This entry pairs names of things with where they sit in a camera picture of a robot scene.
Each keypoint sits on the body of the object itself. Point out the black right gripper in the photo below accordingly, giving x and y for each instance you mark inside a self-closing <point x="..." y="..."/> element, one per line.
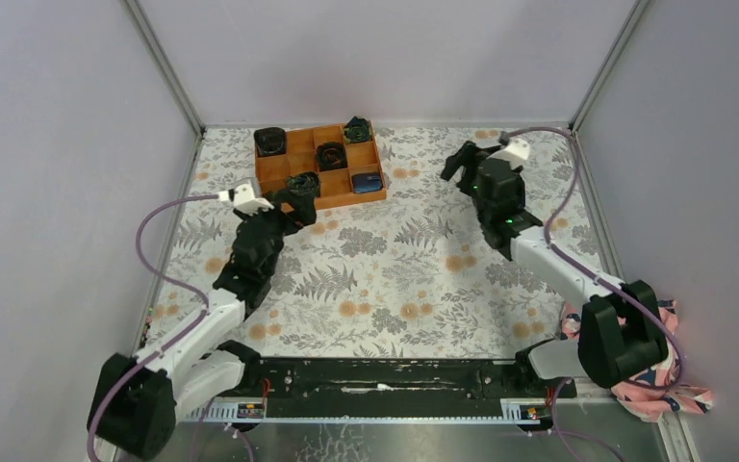
<point x="470" y="154"/>

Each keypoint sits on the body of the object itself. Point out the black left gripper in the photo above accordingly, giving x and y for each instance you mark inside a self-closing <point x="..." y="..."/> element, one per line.
<point x="302" y="215"/>

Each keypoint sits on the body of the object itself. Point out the blue leather card holder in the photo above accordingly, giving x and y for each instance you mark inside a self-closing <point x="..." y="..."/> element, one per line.
<point x="370" y="182"/>

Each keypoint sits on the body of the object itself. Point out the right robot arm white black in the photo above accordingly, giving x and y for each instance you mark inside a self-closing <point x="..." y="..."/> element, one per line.
<point x="620" y="331"/>

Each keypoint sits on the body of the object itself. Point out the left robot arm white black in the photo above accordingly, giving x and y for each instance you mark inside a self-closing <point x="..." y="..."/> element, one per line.
<point x="139" y="399"/>

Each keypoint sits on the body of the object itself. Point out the green rolled belt front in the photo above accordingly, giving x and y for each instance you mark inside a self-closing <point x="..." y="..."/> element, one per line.
<point x="306" y="183"/>

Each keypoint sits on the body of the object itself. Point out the orange wooden compartment tray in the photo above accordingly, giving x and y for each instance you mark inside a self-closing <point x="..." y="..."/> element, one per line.
<point x="335" y="185"/>

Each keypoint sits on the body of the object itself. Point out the black rolled belt centre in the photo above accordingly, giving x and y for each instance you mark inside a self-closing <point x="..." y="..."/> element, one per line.
<point x="331" y="155"/>

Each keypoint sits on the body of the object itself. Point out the black rolled belt top-left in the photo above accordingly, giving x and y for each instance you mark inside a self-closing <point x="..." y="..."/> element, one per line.
<point x="270" y="141"/>

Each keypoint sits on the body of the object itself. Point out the green rolled belt top-right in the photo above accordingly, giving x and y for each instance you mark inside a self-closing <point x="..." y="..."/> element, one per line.
<point x="357" y="130"/>

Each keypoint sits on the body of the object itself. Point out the floral table mat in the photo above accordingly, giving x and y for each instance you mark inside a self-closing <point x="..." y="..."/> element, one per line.
<point x="407" y="276"/>

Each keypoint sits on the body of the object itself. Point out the pink patterned cloth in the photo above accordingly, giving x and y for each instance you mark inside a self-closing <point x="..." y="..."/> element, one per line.
<point x="650" y="405"/>

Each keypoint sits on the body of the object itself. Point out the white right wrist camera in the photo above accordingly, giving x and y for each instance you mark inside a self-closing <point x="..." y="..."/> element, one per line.
<point x="516" y="152"/>

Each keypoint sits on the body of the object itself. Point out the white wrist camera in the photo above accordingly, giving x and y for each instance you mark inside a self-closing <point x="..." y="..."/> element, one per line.
<point x="516" y="152"/>
<point x="246" y="198"/>

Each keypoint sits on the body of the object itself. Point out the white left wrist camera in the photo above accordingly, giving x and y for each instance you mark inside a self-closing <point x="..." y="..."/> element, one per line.
<point x="246" y="198"/>

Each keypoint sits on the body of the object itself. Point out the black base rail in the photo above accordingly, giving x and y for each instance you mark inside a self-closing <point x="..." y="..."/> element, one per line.
<point x="387" y="389"/>

